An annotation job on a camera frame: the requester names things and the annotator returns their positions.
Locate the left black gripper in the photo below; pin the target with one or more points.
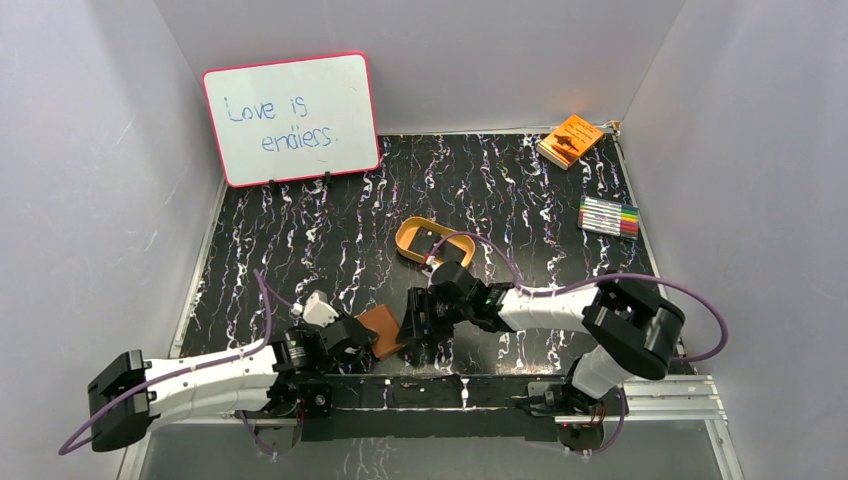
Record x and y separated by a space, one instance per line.
354 333

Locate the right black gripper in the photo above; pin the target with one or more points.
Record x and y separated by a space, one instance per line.
420 300

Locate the brown leather card holder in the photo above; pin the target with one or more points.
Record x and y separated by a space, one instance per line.
382 321

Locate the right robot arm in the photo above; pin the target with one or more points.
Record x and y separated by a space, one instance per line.
635 329

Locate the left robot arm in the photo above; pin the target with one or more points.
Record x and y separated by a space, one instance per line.
133 395

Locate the orange oval tray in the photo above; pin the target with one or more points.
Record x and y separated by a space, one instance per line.
408 227

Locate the coloured marker pen set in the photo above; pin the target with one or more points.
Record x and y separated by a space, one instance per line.
609 218

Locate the orange book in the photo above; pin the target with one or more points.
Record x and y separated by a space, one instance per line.
566 144

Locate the pink framed whiteboard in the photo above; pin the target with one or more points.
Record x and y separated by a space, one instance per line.
293 120

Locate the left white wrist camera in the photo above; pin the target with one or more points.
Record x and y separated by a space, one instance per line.
316 310

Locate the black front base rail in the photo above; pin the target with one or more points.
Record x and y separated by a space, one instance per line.
341 407

